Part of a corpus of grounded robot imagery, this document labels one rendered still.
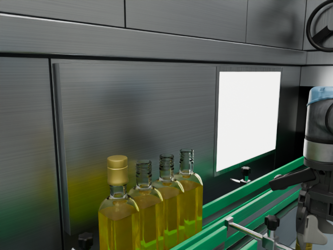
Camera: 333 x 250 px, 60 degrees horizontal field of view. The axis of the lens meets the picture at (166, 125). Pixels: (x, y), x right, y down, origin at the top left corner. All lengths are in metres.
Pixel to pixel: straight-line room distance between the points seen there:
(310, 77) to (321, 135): 0.83
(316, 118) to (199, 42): 0.36
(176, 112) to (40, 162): 0.34
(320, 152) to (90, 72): 0.48
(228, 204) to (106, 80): 0.49
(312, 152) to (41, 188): 0.55
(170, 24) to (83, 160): 0.40
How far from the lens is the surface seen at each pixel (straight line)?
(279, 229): 0.97
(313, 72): 1.46
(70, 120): 0.58
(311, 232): 0.73
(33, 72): 0.58
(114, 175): 0.49
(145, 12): 0.72
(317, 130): 0.65
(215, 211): 0.82
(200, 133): 0.83
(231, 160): 1.00
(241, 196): 0.91
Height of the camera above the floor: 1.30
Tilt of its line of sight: 10 degrees down
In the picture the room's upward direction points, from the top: straight up
